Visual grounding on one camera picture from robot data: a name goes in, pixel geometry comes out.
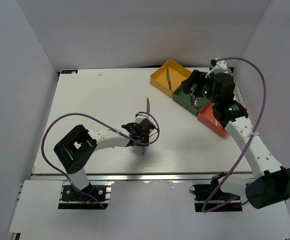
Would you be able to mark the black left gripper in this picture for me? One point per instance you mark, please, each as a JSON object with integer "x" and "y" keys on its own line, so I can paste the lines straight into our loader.
{"x": 146, "y": 138}

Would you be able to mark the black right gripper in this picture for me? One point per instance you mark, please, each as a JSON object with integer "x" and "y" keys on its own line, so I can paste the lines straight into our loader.
{"x": 197, "y": 78}

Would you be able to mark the knife with green handle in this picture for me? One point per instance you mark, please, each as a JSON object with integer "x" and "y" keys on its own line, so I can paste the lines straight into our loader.
{"x": 147, "y": 105}

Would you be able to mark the knife with black patterned handle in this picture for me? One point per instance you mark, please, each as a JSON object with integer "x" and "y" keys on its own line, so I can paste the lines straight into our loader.
{"x": 168, "y": 79}

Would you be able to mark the fork with black patterned handle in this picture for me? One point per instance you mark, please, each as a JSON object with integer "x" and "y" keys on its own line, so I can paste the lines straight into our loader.
{"x": 192, "y": 98}

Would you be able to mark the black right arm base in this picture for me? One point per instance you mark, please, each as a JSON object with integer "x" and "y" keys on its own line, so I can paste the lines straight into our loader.
{"x": 201, "y": 193}

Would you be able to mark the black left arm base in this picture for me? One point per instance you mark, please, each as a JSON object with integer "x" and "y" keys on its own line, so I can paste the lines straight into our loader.
{"x": 96, "y": 197}

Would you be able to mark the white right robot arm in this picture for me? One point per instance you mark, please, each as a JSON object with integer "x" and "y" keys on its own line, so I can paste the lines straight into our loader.
{"x": 271, "y": 181}

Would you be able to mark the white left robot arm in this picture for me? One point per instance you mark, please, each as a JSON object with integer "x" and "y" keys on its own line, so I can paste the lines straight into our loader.
{"x": 76, "y": 147}

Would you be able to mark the orange square bin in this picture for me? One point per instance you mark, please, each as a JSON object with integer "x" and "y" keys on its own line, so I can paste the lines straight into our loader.
{"x": 210, "y": 118}

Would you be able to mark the green square bin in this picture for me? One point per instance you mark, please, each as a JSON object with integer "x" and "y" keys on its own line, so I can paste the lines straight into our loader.
{"x": 184, "y": 100}

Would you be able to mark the yellow square bin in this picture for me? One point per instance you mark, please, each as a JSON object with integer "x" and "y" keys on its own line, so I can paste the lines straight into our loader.
{"x": 177, "y": 72}

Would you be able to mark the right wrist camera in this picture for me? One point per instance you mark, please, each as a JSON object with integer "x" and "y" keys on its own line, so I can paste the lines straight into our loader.
{"x": 217, "y": 66}

